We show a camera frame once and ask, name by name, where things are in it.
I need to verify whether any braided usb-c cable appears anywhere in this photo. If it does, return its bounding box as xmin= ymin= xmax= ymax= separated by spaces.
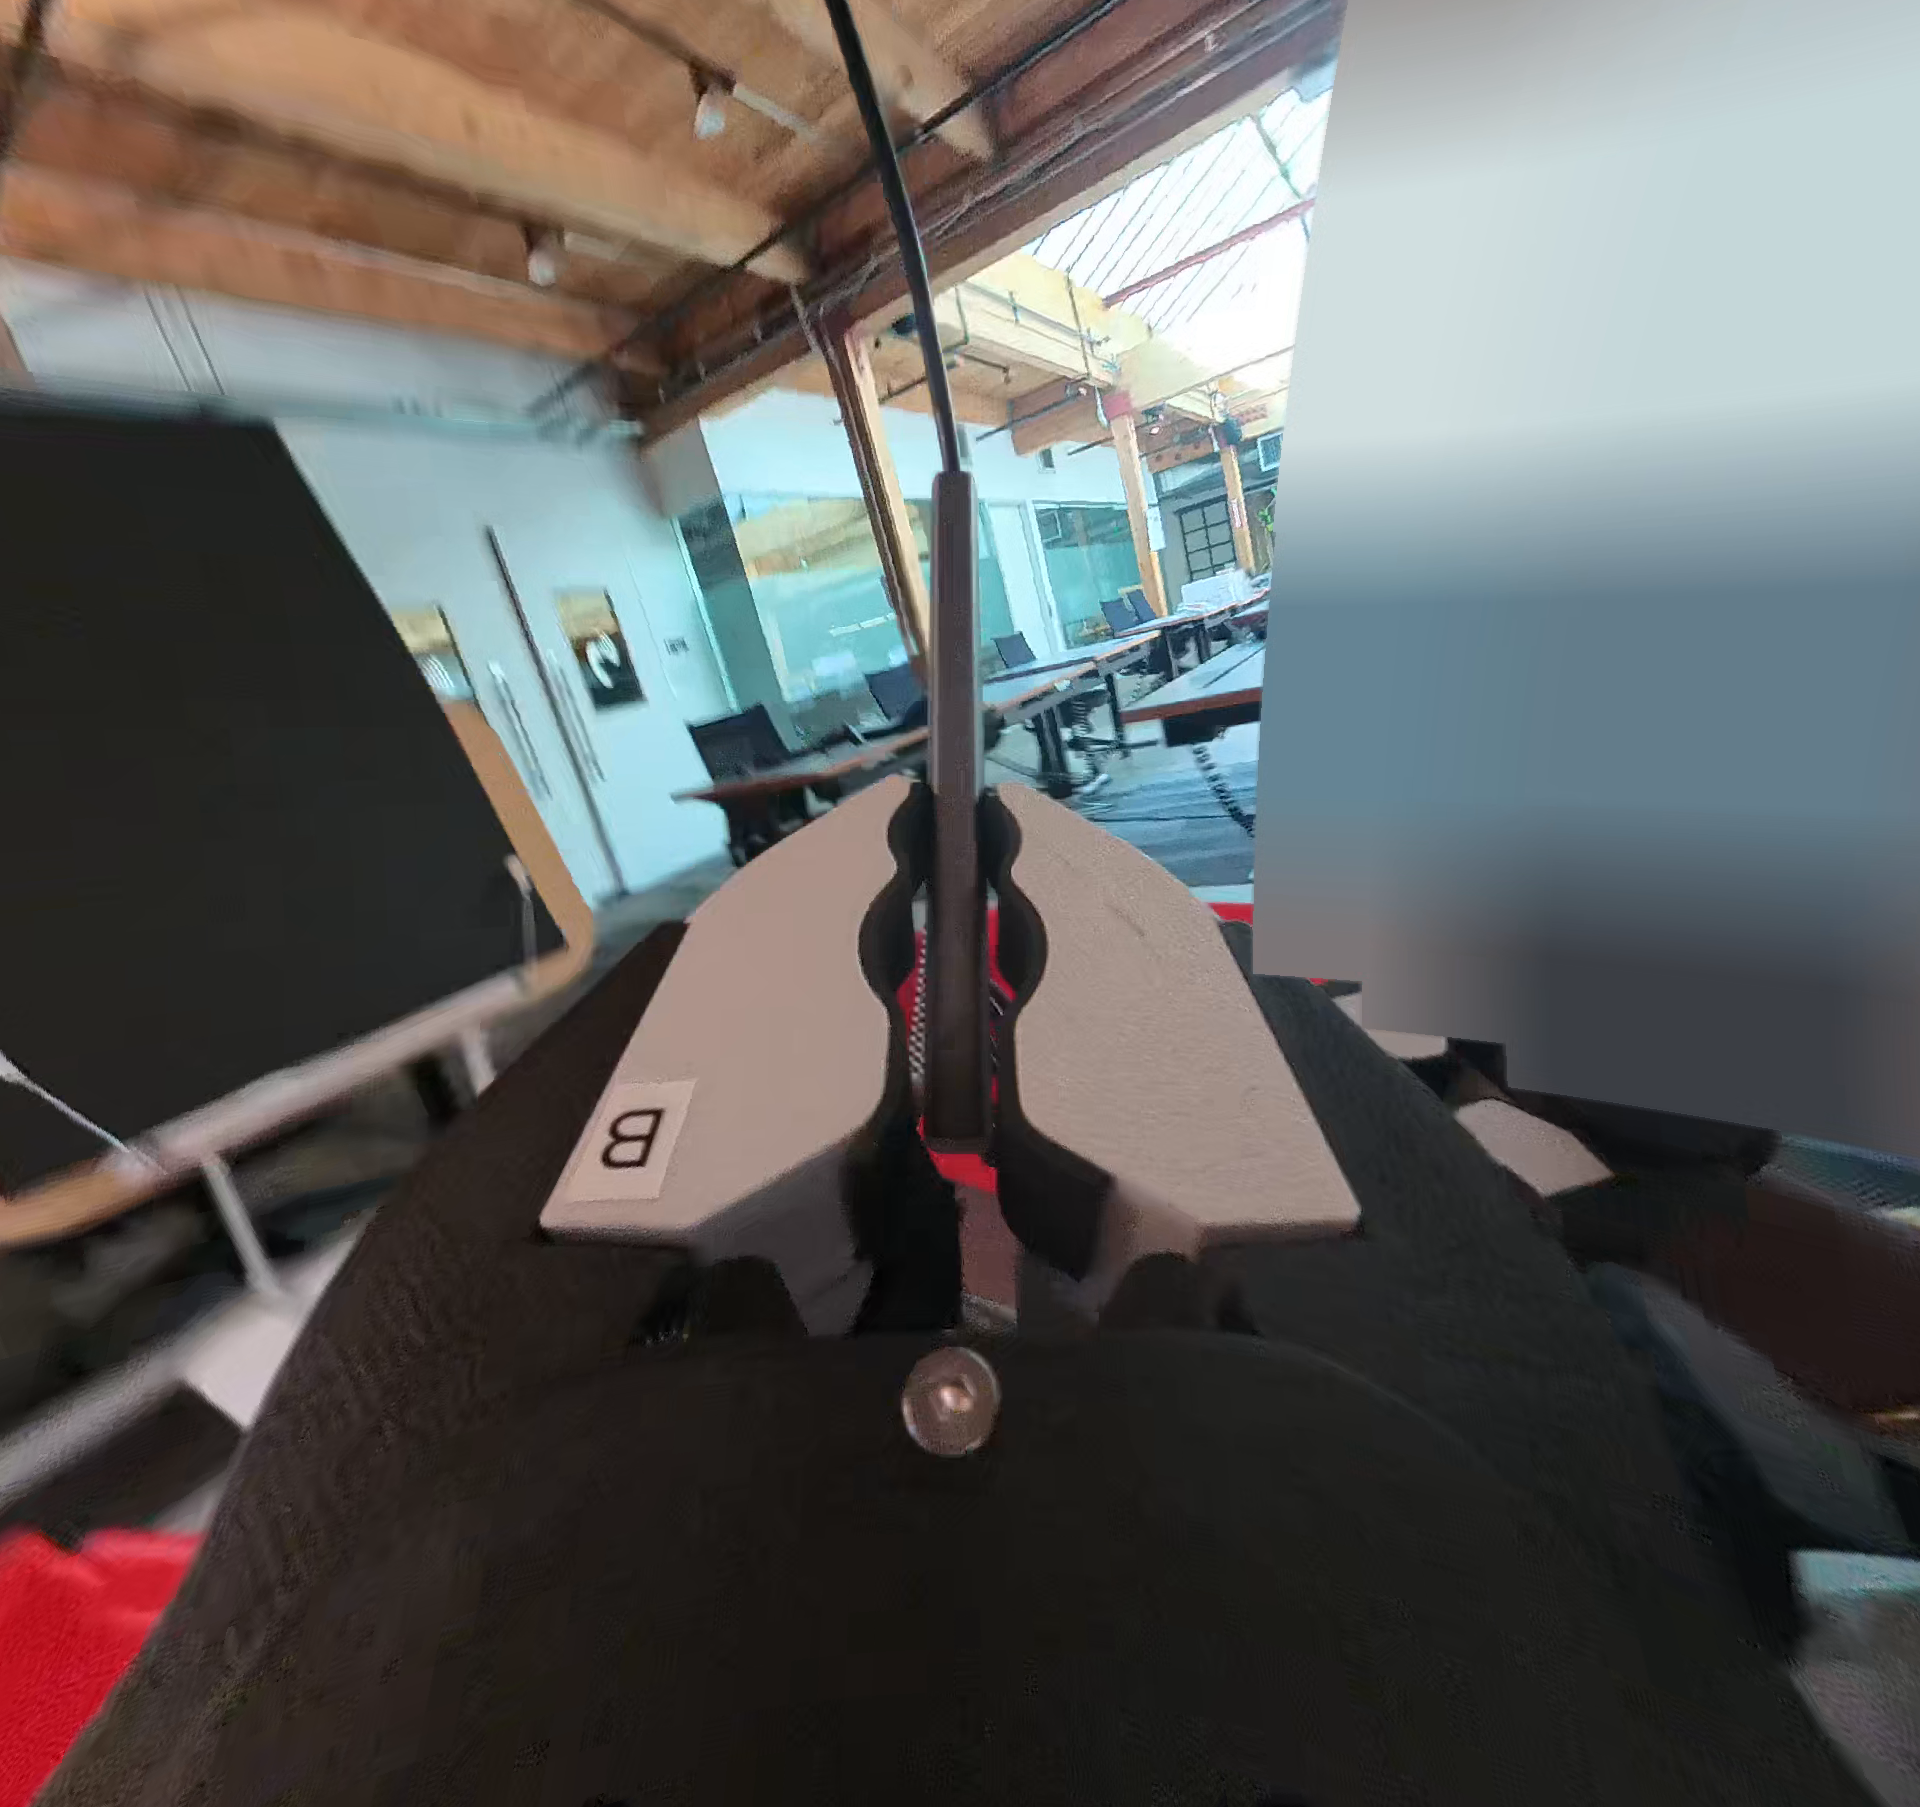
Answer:
xmin=895 ymin=928 xmax=1022 ymax=1095

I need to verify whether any black desk chair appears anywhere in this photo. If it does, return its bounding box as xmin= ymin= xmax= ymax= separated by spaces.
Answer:
xmin=687 ymin=703 xmax=818 ymax=864

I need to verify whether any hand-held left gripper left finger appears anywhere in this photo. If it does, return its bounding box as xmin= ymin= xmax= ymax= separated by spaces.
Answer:
xmin=538 ymin=777 xmax=964 ymax=1338

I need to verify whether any black panel on wooden board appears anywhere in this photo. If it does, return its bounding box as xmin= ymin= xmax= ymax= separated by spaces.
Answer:
xmin=0 ymin=390 xmax=595 ymax=1246

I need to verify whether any black hub cable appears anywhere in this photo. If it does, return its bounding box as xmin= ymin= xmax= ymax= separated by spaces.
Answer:
xmin=784 ymin=0 xmax=976 ymax=477

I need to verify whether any red cloth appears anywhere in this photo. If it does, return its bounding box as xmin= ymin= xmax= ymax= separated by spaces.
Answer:
xmin=0 ymin=1526 xmax=204 ymax=1807

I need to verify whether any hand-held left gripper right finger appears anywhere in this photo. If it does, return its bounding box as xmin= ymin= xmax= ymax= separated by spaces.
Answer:
xmin=979 ymin=780 xmax=1364 ymax=1312

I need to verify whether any red storage bin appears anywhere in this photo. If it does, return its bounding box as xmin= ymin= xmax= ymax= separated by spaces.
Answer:
xmin=894 ymin=894 xmax=1256 ymax=1196

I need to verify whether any framed wall sign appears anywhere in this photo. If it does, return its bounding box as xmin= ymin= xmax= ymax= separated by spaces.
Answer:
xmin=395 ymin=603 xmax=482 ymax=705
xmin=557 ymin=587 xmax=651 ymax=711

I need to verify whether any wooden office desk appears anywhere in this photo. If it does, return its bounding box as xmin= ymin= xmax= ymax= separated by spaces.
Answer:
xmin=673 ymin=727 xmax=940 ymax=864
xmin=976 ymin=633 xmax=1203 ymax=788

